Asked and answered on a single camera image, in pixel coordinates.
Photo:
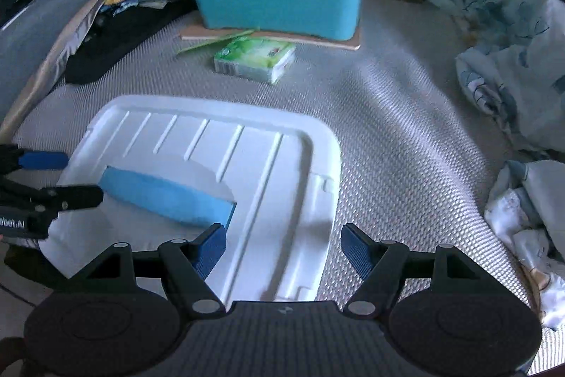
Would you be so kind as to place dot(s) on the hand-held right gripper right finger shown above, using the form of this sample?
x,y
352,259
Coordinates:
x,y
357,250

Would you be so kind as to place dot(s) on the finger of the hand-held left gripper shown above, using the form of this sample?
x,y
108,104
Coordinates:
x,y
75,198
42,159

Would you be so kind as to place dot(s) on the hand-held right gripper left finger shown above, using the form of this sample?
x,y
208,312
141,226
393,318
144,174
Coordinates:
x,y
212,249

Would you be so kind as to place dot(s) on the silver padded mat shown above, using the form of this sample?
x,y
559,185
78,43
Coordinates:
x,y
57,59

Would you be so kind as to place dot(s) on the white plastic lid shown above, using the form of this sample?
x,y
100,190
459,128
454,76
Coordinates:
x,y
273,165

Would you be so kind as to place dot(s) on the black cloth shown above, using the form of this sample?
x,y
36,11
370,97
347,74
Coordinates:
x,y
114,45

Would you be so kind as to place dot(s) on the grey woven mat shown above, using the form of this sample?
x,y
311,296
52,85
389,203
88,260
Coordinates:
x,y
397,116

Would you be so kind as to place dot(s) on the white printed cloth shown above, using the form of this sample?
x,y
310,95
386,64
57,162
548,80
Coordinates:
x,y
529,227

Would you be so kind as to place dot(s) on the green tissue pack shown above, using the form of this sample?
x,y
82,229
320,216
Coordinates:
x,y
256,57

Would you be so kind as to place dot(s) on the green paper strip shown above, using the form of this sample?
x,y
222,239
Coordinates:
x,y
207,43

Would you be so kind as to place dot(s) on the wooden board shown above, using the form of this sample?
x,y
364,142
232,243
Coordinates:
x,y
335,41

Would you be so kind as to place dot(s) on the blue floral blanket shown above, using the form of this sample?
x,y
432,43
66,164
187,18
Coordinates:
x,y
507,28

